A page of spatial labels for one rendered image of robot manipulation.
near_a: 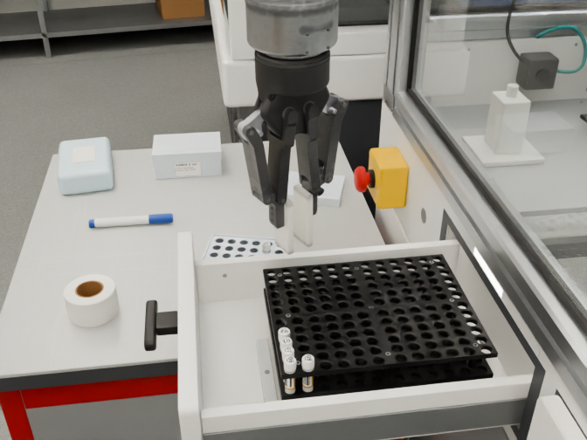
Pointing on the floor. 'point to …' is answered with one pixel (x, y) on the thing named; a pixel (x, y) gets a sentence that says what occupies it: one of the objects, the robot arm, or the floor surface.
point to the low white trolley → (128, 292)
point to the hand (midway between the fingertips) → (293, 220)
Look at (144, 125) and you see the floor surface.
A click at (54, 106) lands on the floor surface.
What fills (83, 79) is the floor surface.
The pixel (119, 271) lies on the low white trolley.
